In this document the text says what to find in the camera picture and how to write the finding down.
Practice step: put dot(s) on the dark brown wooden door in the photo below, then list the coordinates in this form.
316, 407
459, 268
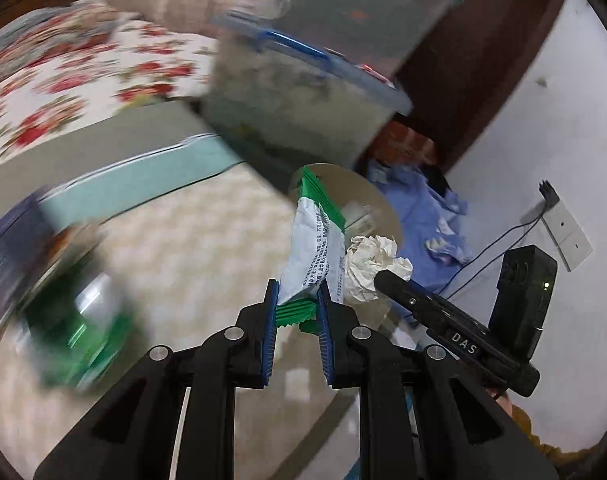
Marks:
461, 74

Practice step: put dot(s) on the dark blue foil bag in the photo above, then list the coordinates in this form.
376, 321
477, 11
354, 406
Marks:
26, 237

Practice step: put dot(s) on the beige zigzag bed quilt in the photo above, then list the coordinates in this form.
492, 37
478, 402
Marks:
190, 260

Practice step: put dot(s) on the red cardboard box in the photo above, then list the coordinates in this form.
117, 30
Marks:
398, 144

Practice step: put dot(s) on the middle clear teal-lid bin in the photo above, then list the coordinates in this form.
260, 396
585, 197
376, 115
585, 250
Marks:
378, 33

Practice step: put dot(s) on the white wall socket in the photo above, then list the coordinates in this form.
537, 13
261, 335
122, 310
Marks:
567, 235

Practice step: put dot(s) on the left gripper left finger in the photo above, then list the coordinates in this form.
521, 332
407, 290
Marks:
172, 414

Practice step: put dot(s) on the beige round trash bin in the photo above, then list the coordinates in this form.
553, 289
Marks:
369, 213

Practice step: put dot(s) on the clear bin blue handle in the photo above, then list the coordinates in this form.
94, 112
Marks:
295, 102

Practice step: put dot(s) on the yellow medicine box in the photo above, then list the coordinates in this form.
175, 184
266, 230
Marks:
74, 242

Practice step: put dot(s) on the floral bed sheet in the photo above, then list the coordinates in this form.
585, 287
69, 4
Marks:
68, 67

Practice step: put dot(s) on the blue cloth on floor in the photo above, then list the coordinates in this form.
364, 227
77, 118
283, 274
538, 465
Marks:
431, 217

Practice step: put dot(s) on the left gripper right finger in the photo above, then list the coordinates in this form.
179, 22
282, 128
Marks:
421, 415

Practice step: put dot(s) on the white paper ball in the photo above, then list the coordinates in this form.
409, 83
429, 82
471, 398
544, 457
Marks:
365, 257

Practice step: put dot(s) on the crushed green soda can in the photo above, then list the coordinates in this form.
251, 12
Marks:
76, 321

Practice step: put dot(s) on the white enamel star mug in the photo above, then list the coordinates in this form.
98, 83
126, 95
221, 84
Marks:
260, 10

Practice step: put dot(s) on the green white snack wrapper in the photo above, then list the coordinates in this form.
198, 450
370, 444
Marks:
317, 256

